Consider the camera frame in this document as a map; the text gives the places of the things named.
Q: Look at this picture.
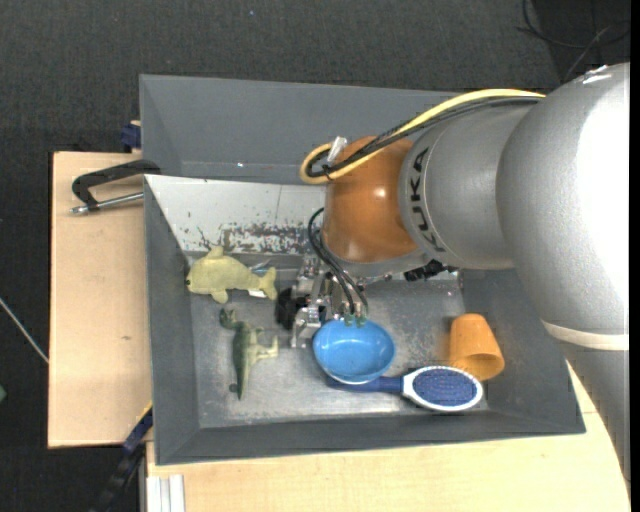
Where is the yellow plush dolphin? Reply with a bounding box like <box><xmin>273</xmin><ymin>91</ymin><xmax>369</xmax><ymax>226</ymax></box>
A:
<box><xmin>186</xmin><ymin>245</ymin><xmax>279</xmax><ymax>305</ymax></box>

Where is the orange cup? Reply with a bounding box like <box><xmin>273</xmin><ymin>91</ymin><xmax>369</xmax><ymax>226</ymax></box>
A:
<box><xmin>447</xmin><ymin>312</ymin><xmax>506</xmax><ymax>383</ymax></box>

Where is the black cylinder on white bracket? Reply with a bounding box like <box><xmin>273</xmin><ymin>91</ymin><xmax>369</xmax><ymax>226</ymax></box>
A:
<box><xmin>402</xmin><ymin>260</ymin><xmax>460</xmax><ymax>282</ymax></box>

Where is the pale wood board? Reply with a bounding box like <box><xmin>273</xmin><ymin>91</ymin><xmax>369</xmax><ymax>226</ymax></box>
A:
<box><xmin>47</xmin><ymin>151</ymin><xmax>154</xmax><ymax>449</ymax></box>

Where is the grey metal bin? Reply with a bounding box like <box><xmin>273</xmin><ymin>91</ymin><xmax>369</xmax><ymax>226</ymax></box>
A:
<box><xmin>138</xmin><ymin>73</ymin><xmax>587</xmax><ymax>466</ymax></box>

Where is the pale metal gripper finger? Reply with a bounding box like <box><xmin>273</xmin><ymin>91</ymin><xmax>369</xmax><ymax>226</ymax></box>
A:
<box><xmin>290</xmin><ymin>305</ymin><xmax>324</xmax><ymax>350</ymax></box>
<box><xmin>294</xmin><ymin>267</ymin><xmax>321</xmax><ymax>302</ymax></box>

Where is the green toy dinosaur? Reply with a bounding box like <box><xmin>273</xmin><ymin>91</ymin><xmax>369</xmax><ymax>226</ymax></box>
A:
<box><xmin>219</xmin><ymin>307</ymin><xmax>280</xmax><ymax>402</ymax></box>

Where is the blue and white hairbrush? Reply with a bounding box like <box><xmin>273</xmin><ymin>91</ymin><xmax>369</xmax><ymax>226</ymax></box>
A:
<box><xmin>326</xmin><ymin>365</ymin><xmax>485</xmax><ymax>413</ymax></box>

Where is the blue bowl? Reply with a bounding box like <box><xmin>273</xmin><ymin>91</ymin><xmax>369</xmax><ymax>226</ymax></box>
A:
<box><xmin>311</xmin><ymin>318</ymin><xmax>397</xmax><ymax>386</ymax></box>

